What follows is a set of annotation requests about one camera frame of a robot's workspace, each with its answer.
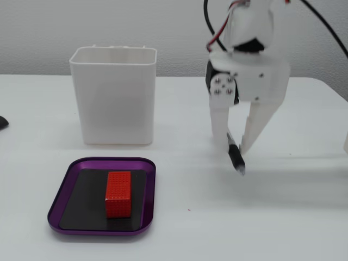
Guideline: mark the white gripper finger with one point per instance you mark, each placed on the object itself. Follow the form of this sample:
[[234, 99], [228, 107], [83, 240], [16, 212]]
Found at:
[[254, 125], [220, 119]]

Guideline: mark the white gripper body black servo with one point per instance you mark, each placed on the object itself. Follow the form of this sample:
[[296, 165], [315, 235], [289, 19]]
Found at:
[[248, 81]]

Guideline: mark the black clear retractable pen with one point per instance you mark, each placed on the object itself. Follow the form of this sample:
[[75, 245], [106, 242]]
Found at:
[[235, 157]]

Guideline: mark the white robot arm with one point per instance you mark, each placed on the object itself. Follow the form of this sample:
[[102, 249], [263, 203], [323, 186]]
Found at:
[[250, 21]]

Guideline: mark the white plastic pen holder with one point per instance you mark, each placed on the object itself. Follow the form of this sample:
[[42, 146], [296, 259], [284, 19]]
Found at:
[[114, 103]]

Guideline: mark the red studded block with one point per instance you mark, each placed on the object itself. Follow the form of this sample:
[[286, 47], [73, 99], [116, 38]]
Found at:
[[118, 193]]

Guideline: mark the black square mat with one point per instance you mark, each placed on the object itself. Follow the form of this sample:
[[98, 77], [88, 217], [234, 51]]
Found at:
[[81, 201]]

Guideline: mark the purple metal tray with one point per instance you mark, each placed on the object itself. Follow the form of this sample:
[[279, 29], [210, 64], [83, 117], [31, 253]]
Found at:
[[55, 206]]

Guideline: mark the black rounded object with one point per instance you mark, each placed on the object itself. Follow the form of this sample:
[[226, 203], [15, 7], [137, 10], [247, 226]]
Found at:
[[3, 122]]

